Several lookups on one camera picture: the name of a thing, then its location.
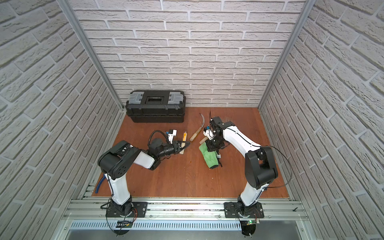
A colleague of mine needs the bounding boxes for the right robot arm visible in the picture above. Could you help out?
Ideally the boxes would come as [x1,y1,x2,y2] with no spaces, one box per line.
[203,117,279,208]

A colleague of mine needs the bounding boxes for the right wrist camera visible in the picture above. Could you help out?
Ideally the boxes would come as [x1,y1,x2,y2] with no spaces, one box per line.
[203,126,214,140]

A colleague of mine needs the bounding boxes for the aluminium front rail frame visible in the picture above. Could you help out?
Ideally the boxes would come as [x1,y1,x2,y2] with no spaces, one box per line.
[52,197,315,240]

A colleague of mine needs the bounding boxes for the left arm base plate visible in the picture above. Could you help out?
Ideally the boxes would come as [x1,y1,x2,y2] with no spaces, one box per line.
[106,201,148,218]

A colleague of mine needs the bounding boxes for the black plastic toolbox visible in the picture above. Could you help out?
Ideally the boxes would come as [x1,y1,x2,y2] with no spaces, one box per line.
[126,90,186,123]

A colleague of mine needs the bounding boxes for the green rag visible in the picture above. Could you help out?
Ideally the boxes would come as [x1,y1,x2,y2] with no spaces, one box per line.
[199,142,222,169]

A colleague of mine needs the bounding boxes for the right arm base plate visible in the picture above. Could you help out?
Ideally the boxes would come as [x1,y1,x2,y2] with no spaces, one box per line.
[224,202,265,219]

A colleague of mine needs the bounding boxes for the wooden handle sickle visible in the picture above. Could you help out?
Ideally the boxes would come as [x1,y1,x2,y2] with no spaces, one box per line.
[180,132,188,155]
[190,113,205,142]
[199,137,209,145]

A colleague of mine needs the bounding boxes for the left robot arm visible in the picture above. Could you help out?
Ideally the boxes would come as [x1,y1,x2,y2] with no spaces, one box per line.
[98,138,190,207]

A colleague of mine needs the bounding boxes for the blue handled pliers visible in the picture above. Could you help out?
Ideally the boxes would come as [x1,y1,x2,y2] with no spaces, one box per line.
[94,175,106,194]

